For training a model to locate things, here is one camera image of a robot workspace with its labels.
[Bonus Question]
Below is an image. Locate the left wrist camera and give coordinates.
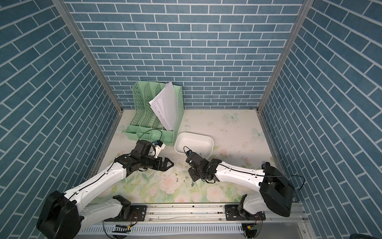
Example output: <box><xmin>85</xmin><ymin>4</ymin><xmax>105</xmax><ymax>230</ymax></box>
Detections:
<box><xmin>134</xmin><ymin>140</ymin><xmax>166</xmax><ymax>158</ymax></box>

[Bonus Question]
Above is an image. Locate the white paper stack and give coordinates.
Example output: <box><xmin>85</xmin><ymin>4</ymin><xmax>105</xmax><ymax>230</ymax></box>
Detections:
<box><xmin>149</xmin><ymin>82</ymin><xmax>178</xmax><ymax>131</ymax></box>

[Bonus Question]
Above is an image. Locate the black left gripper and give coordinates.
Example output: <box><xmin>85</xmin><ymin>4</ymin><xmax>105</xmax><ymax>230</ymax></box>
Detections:
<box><xmin>139</xmin><ymin>154</ymin><xmax>175</xmax><ymax>171</ymax></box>

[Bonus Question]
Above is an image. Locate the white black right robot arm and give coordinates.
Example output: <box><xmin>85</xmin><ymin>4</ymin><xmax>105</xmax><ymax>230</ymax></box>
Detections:
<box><xmin>186</xmin><ymin>150</ymin><xmax>296</xmax><ymax>220</ymax></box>

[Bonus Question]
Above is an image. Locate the white plastic storage box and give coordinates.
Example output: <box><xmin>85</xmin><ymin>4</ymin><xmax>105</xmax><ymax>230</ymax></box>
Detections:
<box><xmin>174</xmin><ymin>132</ymin><xmax>214</xmax><ymax>159</ymax></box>

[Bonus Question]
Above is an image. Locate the green plastic file organizer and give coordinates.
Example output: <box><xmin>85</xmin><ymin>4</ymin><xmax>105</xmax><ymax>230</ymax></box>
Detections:
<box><xmin>125</xmin><ymin>81</ymin><xmax>184</xmax><ymax>146</ymax></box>

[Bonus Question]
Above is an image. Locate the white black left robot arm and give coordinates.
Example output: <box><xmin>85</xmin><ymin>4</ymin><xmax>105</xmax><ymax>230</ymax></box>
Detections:
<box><xmin>36</xmin><ymin>154</ymin><xmax>174</xmax><ymax>239</ymax></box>

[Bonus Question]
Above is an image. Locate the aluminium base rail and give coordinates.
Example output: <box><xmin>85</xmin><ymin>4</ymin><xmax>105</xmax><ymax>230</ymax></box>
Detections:
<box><xmin>76</xmin><ymin>203</ymin><xmax>315</xmax><ymax>239</ymax></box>

